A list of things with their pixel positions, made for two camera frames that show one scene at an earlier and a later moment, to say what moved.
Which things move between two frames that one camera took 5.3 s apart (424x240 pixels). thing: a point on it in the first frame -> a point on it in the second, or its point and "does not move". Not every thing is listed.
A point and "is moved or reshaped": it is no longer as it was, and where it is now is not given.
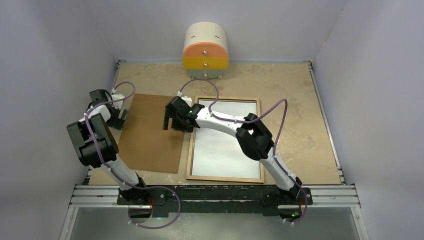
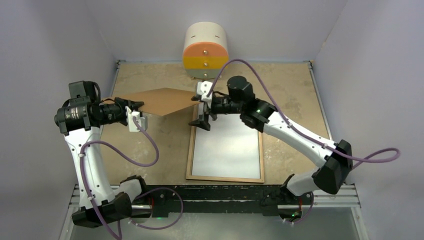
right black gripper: [185, 128] -> [203, 121]
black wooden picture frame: [189, 163] does not move
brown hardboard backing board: [144, 144] is moved or reshaped
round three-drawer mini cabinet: [205, 51] does not move
